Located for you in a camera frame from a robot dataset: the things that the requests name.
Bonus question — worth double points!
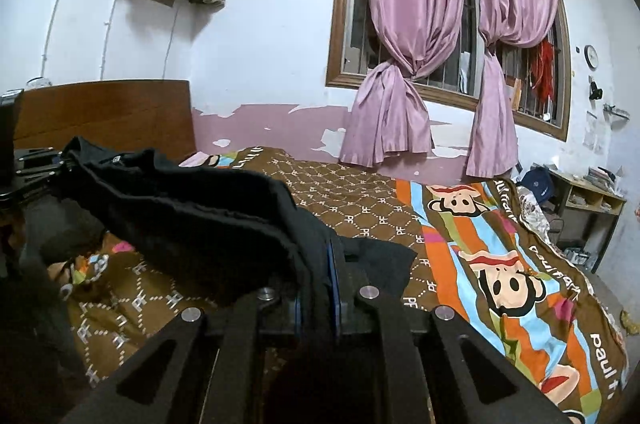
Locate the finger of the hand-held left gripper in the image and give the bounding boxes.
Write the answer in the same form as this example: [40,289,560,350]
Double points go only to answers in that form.
[17,146,56,162]
[15,161,68,192]

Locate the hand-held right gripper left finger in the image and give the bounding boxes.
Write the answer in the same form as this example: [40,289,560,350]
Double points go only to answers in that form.
[60,286,303,424]

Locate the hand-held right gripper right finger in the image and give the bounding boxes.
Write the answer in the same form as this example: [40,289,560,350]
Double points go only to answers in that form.
[326,242,573,424]

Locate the black jacket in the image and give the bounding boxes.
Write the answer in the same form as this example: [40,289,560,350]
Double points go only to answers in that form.
[52,135,418,345]

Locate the wooden headboard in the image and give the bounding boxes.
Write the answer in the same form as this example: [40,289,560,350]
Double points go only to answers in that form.
[12,79,197,155]

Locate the dark green jacket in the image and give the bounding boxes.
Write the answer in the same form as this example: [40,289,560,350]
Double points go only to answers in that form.
[0,194,106,410]

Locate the brown cartoon printed blanket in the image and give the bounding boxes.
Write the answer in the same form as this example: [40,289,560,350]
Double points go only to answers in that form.
[47,145,631,424]

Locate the floral cloth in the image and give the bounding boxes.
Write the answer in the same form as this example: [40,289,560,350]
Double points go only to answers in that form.
[515,184,563,240]

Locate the narrow pink curtain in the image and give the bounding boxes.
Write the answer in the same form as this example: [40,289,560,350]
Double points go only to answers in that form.
[462,0,560,179]

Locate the dark blue cap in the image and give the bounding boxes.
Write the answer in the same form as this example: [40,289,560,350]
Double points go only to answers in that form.
[517,167,556,205]

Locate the wooden barred window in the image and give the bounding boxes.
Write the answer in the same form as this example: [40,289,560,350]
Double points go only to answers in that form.
[326,0,572,142]

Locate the wooden shelf desk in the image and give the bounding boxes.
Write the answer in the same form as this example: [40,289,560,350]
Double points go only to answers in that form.
[547,166,627,272]

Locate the stack of papers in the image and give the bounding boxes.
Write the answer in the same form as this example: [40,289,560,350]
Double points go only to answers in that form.
[585,166,623,192]

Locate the wide pink curtain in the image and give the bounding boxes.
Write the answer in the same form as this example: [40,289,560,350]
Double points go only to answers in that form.
[340,0,481,168]

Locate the red hanging items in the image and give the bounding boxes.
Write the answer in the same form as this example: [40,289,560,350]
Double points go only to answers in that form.
[530,40,557,105]

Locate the thin wall cable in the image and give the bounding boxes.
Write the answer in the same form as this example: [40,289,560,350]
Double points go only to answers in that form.
[161,4,180,80]

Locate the white wall paper sheet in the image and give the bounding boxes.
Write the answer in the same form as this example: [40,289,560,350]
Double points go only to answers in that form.
[582,109,606,152]

